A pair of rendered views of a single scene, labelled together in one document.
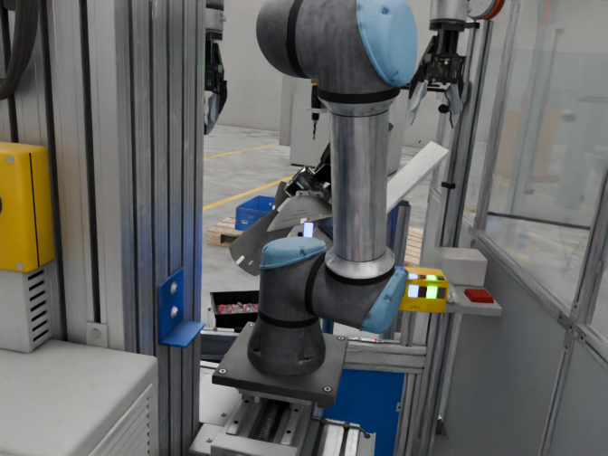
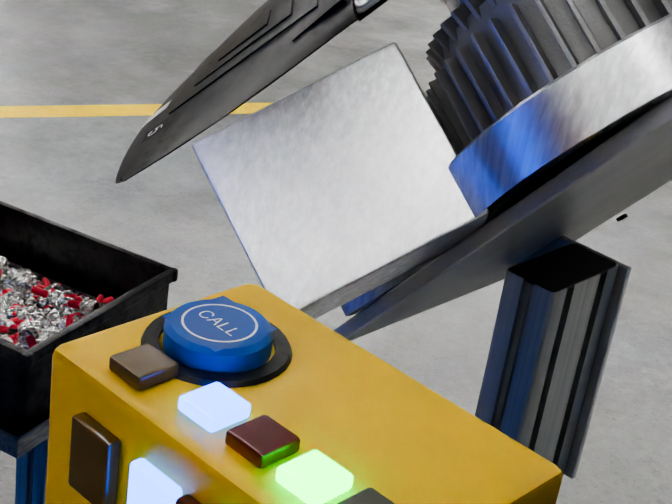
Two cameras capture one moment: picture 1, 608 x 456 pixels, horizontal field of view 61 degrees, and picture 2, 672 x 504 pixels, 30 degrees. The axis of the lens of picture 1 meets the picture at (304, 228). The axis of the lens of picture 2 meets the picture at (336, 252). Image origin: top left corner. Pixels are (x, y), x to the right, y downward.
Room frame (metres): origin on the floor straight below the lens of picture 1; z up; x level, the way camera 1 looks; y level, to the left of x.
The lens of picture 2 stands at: (1.03, -0.55, 1.31)
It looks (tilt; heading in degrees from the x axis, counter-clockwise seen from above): 25 degrees down; 41
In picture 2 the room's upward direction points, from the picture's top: 9 degrees clockwise
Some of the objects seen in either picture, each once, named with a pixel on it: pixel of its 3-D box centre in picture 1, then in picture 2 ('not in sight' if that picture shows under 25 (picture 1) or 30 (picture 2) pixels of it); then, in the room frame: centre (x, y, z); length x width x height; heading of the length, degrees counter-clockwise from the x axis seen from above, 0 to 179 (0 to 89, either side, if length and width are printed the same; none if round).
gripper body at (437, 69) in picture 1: (443, 54); not in sight; (1.14, -0.26, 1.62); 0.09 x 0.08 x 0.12; 0
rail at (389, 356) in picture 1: (263, 346); not in sight; (1.31, 0.09, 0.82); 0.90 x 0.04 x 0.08; 90
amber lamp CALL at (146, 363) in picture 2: not in sight; (143, 366); (1.28, -0.26, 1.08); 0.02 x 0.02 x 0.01; 0
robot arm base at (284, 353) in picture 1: (287, 330); not in sight; (0.90, 0.02, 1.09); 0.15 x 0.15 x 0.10
